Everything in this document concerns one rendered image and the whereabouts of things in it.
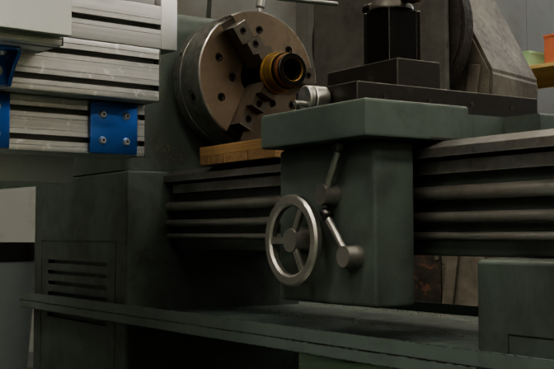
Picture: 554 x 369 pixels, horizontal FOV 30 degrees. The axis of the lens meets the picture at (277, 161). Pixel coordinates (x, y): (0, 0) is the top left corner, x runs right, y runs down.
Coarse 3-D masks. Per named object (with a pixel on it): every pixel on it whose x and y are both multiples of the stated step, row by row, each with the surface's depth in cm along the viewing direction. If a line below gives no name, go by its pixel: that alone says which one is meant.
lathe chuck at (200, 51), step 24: (216, 24) 236; (264, 24) 242; (192, 48) 238; (216, 48) 235; (288, 48) 246; (192, 72) 234; (216, 72) 235; (240, 72) 238; (216, 96) 234; (240, 96) 238; (288, 96) 245; (216, 120) 234
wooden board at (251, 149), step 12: (228, 144) 215; (240, 144) 211; (252, 144) 207; (204, 156) 224; (216, 156) 219; (228, 156) 215; (240, 156) 211; (252, 156) 207; (264, 156) 204; (276, 156) 201
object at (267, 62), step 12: (264, 60) 232; (276, 60) 228; (288, 60) 234; (300, 60) 230; (264, 72) 231; (276, 72) 227; (288, 72) 235; (300, 72) 230; (264, 84) 232; (276, 84) 229; (288, 84) 228
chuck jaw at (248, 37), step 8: (224, 24) 237; (232, 24) 238; (240, 24) 234; (232, 32) 234; (240, 32) 234; (248, 32) 235; (232, 40) 236; (240, 40) 234; (248, 40) 235; (256, 40) 234; (240, 48) 236; (248, 48) 233; (256, 48) 234; (264, 48) 234; (240, 56) 237; (248, 56) 235; (256, 56) 233; (264, 56) 232; (248, 64) 237; (256, 64) 234
